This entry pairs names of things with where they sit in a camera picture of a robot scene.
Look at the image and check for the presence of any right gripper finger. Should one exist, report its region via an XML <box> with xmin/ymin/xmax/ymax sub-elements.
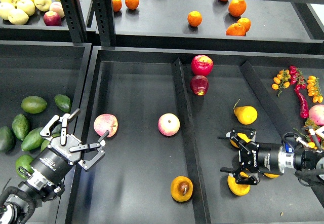
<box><xmin>220</xmin><ymin>167</ymin><xmax>259</xmax><ymax>185</ymax></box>
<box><xmin>218</xmin><ymin>129</ymin><xmax>256</xmax><ymax>150</ymax></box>

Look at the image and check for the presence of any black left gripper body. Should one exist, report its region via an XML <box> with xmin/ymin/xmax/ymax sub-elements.
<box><xmin>30</xmin><ymin>134</ymin><xmax>82</xmax><ymax>183</ymax></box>

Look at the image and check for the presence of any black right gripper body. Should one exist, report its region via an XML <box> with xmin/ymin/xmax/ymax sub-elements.
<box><xmin>238</xmin><ymin>141</ymin><xmax>285</xmax><ymax>175</ymax></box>

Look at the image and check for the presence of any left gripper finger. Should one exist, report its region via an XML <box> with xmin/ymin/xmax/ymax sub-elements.
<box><xmin>39</xmin><ymin>108</ymin><xmax>80</xmax><ymax>145</ymax></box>
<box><xmin>69</xmin><ymin>130</ymin><xmax>109</xmax><ymax>172</ymax></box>

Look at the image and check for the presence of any yellow pear showing stem end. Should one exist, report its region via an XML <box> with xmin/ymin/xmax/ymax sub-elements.
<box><xmin>170</xmin><ymin>176</ymin><xmax>193</xmax><ymax>202</ymax></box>

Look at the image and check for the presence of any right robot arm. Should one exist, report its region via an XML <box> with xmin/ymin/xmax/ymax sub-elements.
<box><xmin>220</xmin><ymin>128</ymin><xmax>323</xmax><ymax>187</ymax></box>

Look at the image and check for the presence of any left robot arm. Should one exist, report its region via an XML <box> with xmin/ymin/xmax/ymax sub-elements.
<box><xmin>1</xmin><ymin>109</ymin><xmax>110</xmax><ymax>223</ymax></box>

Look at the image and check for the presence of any yellow pear under gripper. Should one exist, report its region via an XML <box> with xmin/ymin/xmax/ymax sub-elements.
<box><xmin>230</xmin><ymin>133</ymin><xmax>251</xmax><ymax>148</ymax></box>

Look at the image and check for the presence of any light green avocado hidden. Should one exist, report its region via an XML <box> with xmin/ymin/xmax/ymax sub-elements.
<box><xmin>40</xmin><ymin>133</ymin><xmax>61</xmax><ymax>152</ymax></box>

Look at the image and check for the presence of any green avocado middle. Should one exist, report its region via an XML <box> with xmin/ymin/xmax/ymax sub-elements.
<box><xmin>21</xmin><ymin>127</ymin><xmax>44</xmax><ymax>151</ymax></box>

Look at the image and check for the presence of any yellow pear lower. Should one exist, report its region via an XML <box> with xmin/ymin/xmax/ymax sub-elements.
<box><xmin>227</xmin><ymin>173</ymin><xmax>250</xmax><ymax>196</ymax></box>

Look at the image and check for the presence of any yellow pear middle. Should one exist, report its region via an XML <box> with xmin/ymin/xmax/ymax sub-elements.
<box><xmin>263</xmin><ymin>173</ymin><xmax>280</xmax><ymax>178</ymax></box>

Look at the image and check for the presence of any yellow pear with stem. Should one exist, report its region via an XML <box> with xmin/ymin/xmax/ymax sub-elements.
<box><xmin>233</xmin><ymin>99</ymin><xmax>258</xmax><ymax>125</ymax></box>

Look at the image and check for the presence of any dark avocado left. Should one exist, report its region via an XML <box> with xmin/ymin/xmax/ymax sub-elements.
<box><xmin>12</xmin><ymin>114</ymin><xmax>30</xmax><ymax>140</ymax></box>

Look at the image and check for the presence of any light green avocado top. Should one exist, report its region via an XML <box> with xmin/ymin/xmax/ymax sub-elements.
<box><xmin>21</xmin><ymin>96</ymin><xmax>48</xmax><ymax>114</ymax></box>

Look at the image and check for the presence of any bright green avocado bottom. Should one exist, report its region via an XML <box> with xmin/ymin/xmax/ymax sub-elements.
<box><xmin>15</xmin><ymin>154</ymin><xmax>34</xmax><ymax>179</ymax></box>

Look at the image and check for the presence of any small dark avocado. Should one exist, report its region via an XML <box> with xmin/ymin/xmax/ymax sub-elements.
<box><xmin>54</xmin><ymin>94</ymin><xmax>72</xmax><ymax>113</ymax></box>

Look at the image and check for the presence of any dark avocado at edge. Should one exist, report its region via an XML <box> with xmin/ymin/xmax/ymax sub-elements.
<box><xmin>0</xmin><ymin>126</ymin><xmax>16</xmax><ymax>153</ymax></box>

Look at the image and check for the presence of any pink apple left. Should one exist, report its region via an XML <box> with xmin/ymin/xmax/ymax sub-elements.
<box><xmin>94</xmin><ymin>114</ymin><xmax>118</xmax><ymax>138</ymax></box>

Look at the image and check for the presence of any pink apple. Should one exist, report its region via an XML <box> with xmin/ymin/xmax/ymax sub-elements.
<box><xmin>158</xmin><ymin>113</ymin><xmax>180</xmax><ymax>136</ymax></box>
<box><xmin>94</xmin><ymin>114</ymin><xmax>118</xmax><ymax>138</ymax></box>

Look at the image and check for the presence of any black left tray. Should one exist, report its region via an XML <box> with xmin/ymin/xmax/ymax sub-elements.
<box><xmin>1</xmin><ymin>41</ymin><xmax>91</xmax><ymax>223</ymax></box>

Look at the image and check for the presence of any dark red apple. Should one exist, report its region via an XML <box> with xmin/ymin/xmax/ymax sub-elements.
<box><xmin>190</xmin><ymin>75</ymin><xmax>209</xmax><ymax>96</ymax></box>

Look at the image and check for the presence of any red chili pepper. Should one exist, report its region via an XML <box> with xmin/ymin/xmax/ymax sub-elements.
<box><xmin>294</xmin><ymin>85</ymin><xmax>309</xmax><ymax>119</ymax></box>

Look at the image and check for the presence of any pink apple centre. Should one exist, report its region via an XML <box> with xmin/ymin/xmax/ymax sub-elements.
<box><xmin>158</xmin><ymin>113</ymin><xmax>180</xmax><ymax>136</ymax></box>

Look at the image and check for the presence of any pink apple right edge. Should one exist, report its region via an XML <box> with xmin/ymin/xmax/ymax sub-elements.
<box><xmin>309</xmin><ymin>104</ymin><xmax>324</xmax><ymax>126</ymax></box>

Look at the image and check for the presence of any black divided centre tray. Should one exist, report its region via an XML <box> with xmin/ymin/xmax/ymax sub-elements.
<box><xmin>65</xmin><ymin>47</ymin><xmax>323</xmax><ymax>223</ymax></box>

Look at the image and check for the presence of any orange cherry tomato bunch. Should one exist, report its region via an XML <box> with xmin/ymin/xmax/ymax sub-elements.
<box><xmin>271</xmin><ymin>69</ymin><xmax>291</xmax><ymax>97</ymax></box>

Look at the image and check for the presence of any bright red apple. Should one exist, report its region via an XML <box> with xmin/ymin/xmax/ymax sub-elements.
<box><xmin>191</xmin><ymin>55</ymin><xmax>214</xmax><ymax>77</ymax></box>

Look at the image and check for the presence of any orange front right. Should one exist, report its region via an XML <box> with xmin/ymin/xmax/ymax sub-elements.
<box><xmin>226</xmin><ymin>23</ymin><xmax>246</xmax><ymax>36</ymax></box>

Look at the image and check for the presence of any red apple top shelf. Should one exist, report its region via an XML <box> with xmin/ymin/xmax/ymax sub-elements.
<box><xmin>43</xmin><ymin>11</ymin><xmax>62</xmax><ymax>26</ymax></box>

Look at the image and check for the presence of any orange right small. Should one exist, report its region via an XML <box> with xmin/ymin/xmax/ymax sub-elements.
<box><xmin>237</xmin><ymin>17</ymin><xmax>251</xmax><ymax>32</ymax></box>

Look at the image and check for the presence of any orange centre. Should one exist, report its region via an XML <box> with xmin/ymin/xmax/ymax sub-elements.
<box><xmin>187</xmin><ymin>11</ymin><xmax>203</xmax><ymax>27</ymax></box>

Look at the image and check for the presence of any large orange right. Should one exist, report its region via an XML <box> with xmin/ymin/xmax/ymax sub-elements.
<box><xmin>228</xmin><ymin>0</ymin><xmax>247</xmax><ymax>17</ymax></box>

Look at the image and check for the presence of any orange far left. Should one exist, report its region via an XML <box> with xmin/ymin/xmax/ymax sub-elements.
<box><xmin>112</xmin><ymin>0</ymin><xmax>123</xmax><ymax>12</ymax></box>

